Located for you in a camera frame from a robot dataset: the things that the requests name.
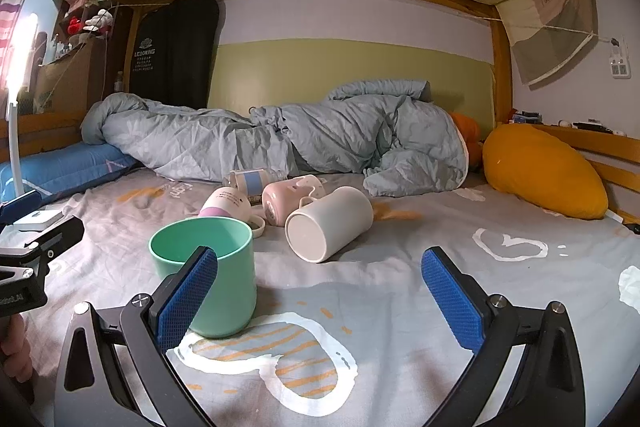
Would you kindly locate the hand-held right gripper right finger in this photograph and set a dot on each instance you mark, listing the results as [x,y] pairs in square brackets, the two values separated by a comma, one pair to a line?
[452,302]

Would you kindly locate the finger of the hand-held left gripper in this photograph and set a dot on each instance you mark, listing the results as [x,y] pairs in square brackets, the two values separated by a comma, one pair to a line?
[21,205]
[55,237]

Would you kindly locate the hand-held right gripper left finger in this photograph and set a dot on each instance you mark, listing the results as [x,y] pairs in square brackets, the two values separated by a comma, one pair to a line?
[186,302]

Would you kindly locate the white mug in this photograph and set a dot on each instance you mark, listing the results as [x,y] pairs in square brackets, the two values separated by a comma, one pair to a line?
[327,222]

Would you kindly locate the mint green cup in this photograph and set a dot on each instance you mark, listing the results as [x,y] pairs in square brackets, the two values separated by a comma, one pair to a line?
[220,287]

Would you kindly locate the pink and white cup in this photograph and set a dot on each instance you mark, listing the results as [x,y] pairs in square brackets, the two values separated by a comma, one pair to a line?
[225,204]

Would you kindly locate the person's left hand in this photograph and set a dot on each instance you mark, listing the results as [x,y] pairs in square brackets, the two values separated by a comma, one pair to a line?
[14,347]

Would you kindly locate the small white box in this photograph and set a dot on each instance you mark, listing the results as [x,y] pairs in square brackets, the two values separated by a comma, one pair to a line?
[39,218]

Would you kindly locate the blue pillow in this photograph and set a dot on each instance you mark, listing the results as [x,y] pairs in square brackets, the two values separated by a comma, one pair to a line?
[65,167]

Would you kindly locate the grey printed bedsheet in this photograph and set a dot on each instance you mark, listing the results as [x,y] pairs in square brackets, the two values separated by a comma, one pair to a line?
[390,307]

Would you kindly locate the cardboard box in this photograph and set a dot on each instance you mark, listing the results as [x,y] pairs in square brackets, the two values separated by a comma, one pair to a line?
[67,77]

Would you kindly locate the clear bottle with blue label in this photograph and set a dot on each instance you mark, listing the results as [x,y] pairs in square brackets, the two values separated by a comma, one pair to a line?
[252,181]

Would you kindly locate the pink mug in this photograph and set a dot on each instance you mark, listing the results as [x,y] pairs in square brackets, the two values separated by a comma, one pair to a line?
[285,197]

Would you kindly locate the white gooseneck lamp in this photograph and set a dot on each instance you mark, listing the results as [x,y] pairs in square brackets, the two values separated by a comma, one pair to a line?
[22,57]

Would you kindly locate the small clear bottle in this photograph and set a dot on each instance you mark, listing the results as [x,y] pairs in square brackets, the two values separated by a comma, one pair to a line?
[118,83]

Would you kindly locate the yellow pillow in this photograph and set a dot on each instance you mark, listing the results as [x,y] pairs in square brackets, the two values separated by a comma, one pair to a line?
[545,172]

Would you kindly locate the orange plush toy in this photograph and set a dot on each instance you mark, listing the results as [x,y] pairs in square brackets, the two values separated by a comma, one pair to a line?
[465,129]

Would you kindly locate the red plush toy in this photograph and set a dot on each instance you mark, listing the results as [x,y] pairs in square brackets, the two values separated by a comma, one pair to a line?
[75,24]

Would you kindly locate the striped curtain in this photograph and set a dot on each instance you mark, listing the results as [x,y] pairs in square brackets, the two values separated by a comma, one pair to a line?
[17,7]

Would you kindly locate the small dark box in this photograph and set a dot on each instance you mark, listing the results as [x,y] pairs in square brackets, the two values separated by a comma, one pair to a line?
[526,116]

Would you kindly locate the white plush toy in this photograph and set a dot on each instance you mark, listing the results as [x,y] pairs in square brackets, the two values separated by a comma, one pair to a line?
[100,21]

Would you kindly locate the grey blue duvet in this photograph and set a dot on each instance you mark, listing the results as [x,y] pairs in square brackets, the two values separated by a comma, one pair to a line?
[325,137]

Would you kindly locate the black folded mat bag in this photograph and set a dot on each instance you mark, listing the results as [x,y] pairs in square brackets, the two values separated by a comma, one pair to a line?
[172,52]

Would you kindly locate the flat black device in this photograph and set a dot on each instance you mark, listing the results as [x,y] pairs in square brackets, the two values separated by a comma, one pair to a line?
[587,125]

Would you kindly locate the wooden bed frame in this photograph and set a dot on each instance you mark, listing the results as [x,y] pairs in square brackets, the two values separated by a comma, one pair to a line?
[501,72]

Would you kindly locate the white wall power strip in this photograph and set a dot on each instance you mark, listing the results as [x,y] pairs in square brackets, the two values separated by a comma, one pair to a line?
[619,59]

